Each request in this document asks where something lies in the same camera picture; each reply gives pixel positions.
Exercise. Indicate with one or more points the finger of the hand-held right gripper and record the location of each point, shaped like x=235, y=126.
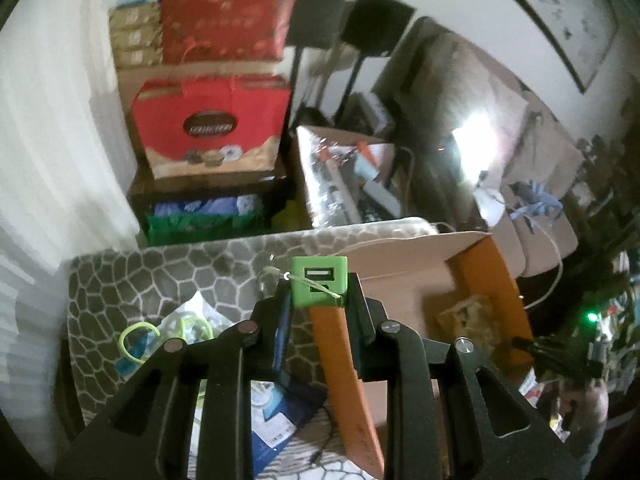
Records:
x=550, y=352

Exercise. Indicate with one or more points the black music stand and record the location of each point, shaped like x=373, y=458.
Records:
x=377, y=20
x=320, y=5

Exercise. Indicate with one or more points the grey cobble-pattern blanket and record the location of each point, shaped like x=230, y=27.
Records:
x=150, y=280

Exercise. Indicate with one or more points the foil-lined cardboard box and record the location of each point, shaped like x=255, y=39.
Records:
x=320, y=175

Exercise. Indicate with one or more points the blue packet with white label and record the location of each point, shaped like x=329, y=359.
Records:
x=295, y=405

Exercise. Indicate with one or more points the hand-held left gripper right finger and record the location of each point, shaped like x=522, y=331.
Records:
x=352, y=320

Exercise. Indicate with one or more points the golden plastic packet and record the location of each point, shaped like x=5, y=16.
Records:
x=470, y=325

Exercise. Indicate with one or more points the light blue tube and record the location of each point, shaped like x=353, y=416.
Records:
x=367, y=170

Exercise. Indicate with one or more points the upper red gift bag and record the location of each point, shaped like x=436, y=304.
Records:
x=225, y=20

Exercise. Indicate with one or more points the white face mask packet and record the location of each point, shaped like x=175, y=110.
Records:
x=197, y=305

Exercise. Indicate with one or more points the glossy dark screen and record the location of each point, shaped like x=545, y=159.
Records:
x=430, y=110

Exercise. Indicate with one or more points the grey flat device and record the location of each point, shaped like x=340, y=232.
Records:
x=382, y=197

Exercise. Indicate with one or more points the blue ribbon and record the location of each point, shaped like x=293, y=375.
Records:
x=540, y=200

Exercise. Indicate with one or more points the framed ink painting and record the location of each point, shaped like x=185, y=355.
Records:
x=565, y=5

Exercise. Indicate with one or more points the tan printed box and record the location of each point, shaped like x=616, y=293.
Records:
x=136, y=36
x=137, y=56
x=135, y=17

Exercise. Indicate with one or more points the green bag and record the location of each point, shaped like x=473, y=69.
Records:
x=190, y=230

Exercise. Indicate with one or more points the open brown cardboard box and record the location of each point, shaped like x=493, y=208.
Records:
x=540, y=240

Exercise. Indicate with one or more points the red Collection gift bag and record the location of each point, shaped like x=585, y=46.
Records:
x=165, y=125

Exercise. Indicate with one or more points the orange cardboard box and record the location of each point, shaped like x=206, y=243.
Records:
x=340, y=360

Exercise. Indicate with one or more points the person's right forearm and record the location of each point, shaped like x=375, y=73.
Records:
x=585, y=405

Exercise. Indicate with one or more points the blue printed fabric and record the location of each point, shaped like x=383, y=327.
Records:
x=200, y=205

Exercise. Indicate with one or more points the dark wooden shelf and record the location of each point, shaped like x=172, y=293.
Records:
x=200, y=185

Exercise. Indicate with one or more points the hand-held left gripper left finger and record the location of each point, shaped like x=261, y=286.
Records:
x=282, y=332

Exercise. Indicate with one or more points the green cube USB charger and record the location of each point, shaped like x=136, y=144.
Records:
x=305, y=295

